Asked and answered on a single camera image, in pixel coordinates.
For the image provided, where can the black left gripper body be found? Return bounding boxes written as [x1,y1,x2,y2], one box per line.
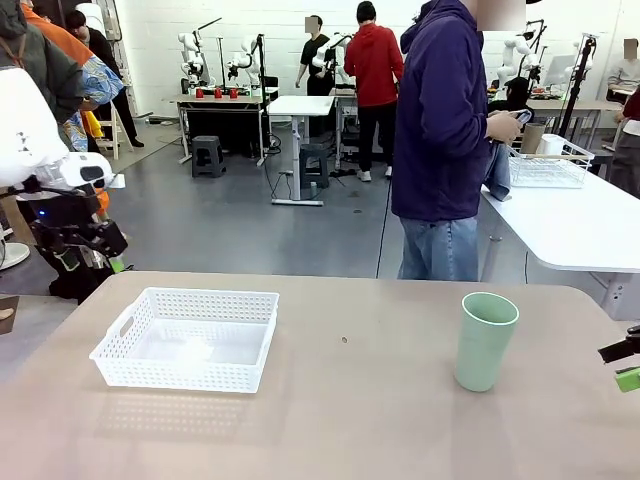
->
[17,183,105,237]

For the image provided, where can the white perforated plastic basket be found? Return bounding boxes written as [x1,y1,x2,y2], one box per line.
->
[88,286,281,396]

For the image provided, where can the light green cup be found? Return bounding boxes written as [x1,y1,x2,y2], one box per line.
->
[453,291,521,393]

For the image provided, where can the blue-grey cloth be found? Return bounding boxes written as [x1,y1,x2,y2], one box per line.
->
[482,141,513,202]

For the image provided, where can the person's right hand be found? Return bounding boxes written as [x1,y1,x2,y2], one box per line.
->
[487,110,523,147]

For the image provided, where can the white round fan base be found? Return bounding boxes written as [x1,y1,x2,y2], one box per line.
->
[0,241,32,272]

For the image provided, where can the brown cardboard box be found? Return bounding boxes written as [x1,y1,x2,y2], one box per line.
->
[0,294,21,337]

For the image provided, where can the wooden step stool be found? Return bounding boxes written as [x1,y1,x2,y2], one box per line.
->
[96,103,136,162]

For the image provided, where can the grey plastic stool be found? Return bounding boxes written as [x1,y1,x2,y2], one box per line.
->
[298,143,332,191]
[190,135,228,179]

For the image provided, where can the large white table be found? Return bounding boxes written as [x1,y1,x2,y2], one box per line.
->
[478,153,640,322]

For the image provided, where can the person in orange patterned clothes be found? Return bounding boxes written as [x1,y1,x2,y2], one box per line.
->
[19,0,126,154]

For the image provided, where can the person in black jacket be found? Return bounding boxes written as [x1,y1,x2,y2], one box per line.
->
[65,9,146,149]

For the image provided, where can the person in grey puffer jacket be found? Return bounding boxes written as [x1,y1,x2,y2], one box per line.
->
[0,0,87,129]

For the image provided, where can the dark framed work desk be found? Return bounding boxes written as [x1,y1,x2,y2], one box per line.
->
[174,89,280,167]

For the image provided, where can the person in dark red top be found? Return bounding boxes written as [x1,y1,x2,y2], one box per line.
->
[609,86,640,200]

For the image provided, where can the white cup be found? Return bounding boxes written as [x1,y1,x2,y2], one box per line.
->
[539,133,567,157]

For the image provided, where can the white standing desk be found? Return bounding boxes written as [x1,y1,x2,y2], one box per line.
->
[266,94,337,208]

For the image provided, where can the beige long desk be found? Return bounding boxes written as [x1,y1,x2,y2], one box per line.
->
[528,97,625,140]

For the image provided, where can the person in black T-shirt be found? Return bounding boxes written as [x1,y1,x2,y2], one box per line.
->
[294,14,335,98]

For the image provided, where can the seated person in light sweater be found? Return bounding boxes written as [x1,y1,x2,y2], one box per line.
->
[606,38,640,92]

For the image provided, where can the black tripod stand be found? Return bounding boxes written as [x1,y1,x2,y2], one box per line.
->
[556,33,600,140]

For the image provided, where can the seated person in black cap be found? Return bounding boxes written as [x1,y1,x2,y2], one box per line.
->
[486,76,532,122]

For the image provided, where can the beige desk white legs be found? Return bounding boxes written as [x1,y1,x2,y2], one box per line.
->
[331,88,362,170]

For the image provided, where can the grey monitor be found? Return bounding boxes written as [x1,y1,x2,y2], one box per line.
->
[543,54,577,90]

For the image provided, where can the person in purple hoodie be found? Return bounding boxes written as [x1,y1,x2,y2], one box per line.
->
[390,0,525,282]

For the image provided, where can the white wire dish rack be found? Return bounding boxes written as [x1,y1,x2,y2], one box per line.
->
[506,141,596,190]

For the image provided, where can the black floor cable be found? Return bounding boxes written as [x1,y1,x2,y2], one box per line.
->
[378,212,397,280]

